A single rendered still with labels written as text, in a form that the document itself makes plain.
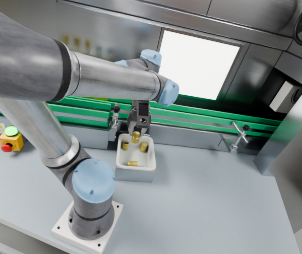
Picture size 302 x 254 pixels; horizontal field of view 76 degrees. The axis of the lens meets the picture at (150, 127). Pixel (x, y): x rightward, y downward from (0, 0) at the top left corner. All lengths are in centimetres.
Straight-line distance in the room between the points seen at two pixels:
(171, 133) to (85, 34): 65
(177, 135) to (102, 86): 78
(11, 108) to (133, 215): 56
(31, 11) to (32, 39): 83
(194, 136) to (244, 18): 64
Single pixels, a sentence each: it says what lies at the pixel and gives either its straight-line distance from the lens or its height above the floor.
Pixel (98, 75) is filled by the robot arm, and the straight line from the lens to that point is 36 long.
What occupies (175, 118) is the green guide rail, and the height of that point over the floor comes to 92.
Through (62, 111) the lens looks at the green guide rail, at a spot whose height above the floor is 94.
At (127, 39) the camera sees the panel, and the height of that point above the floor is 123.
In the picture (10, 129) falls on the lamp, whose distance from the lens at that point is 101.
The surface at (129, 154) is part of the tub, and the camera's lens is 98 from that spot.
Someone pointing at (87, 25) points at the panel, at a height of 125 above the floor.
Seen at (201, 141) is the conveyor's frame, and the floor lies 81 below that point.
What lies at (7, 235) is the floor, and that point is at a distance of 170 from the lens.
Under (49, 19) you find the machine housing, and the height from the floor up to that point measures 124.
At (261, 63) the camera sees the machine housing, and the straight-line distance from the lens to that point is 129.
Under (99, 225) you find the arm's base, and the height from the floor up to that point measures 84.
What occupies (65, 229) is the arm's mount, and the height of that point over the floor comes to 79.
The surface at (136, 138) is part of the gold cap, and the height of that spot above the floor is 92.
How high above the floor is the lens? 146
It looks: 35 degrees down
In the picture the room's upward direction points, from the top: 15 degrees clockwise
